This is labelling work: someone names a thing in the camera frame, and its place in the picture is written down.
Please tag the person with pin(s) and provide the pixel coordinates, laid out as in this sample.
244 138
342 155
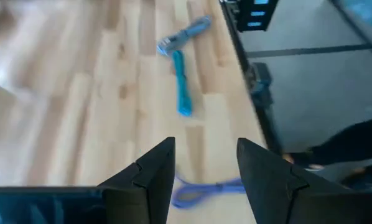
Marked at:
354 143

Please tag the black table clamp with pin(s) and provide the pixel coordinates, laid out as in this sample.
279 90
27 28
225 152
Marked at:
260 84

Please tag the black aluminium table frame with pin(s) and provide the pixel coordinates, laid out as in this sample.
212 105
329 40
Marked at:
242 21

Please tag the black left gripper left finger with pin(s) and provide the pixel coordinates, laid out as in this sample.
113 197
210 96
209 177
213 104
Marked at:
148 186

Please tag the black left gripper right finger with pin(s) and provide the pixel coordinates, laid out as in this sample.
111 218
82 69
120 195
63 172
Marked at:
273 193

